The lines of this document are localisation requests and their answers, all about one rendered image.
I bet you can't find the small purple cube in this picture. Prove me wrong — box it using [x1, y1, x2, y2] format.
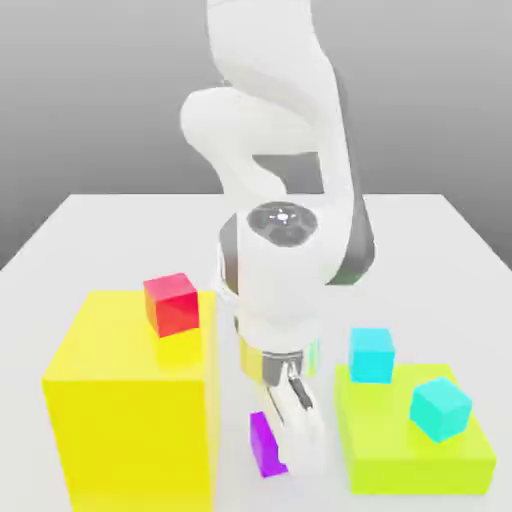
[249, 410, 290, 480]

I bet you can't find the small cyan cube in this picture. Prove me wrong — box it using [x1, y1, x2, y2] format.
[347, 327, 397, 386]

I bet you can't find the large yellow box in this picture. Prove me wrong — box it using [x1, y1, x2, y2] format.
[41, 289, 220, 512]

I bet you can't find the large lime box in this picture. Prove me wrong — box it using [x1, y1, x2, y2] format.
[333, 362, 498, 497]

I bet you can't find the small turquoise cube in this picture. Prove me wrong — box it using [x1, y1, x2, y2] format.
[408, 375, 474, 445]

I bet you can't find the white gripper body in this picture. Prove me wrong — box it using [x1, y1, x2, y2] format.
[265, 380, 328, 476]

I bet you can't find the small red cube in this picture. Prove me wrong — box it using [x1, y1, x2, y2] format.
[142, 272, 200, 340]

